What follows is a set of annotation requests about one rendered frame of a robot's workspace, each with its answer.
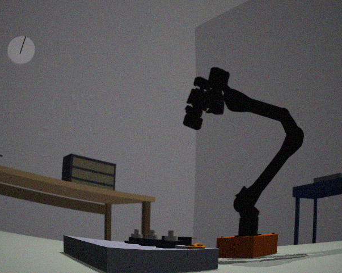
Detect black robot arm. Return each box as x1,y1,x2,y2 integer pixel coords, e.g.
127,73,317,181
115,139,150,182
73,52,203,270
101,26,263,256
202,67,304,237

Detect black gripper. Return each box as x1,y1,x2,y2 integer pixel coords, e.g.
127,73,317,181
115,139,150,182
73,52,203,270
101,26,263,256
183,76,212,130

